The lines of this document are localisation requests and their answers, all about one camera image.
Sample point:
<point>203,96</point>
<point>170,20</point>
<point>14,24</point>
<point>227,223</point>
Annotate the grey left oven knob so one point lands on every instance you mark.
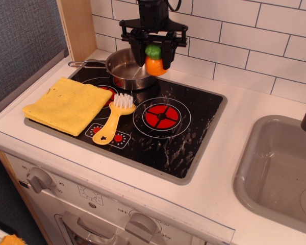
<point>38,179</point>

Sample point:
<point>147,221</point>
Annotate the white toy oven front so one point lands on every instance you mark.
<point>71,213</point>

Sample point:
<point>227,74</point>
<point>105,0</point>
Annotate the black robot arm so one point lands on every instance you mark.
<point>154,27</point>

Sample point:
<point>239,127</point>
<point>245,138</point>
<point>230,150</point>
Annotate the yellow folded cloth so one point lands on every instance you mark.
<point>68,106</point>

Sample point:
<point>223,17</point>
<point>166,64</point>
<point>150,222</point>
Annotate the silver metal pot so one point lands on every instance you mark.
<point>125,72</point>

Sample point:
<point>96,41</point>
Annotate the wooden side post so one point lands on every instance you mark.
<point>77,23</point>

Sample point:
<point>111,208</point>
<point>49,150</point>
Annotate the black toy stove top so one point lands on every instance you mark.
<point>165,136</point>

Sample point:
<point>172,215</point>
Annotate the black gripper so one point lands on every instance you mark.
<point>154,26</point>

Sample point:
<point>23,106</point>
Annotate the yellow dish brush white bristles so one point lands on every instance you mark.
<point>123,104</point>

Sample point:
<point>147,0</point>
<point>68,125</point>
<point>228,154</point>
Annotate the orange toy carrot green top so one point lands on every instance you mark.
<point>153,61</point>

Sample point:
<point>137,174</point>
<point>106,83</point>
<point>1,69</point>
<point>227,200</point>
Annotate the orange fuzzy object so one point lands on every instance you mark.
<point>12,240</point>

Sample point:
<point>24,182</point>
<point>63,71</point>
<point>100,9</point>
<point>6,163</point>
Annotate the grey oven knob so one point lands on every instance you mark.
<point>142,227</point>
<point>38,179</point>

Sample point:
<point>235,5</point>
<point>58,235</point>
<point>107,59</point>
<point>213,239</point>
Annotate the grey sink basin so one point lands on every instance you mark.
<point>271,177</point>

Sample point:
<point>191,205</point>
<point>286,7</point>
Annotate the grey right oven knob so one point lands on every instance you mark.
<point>142,227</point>

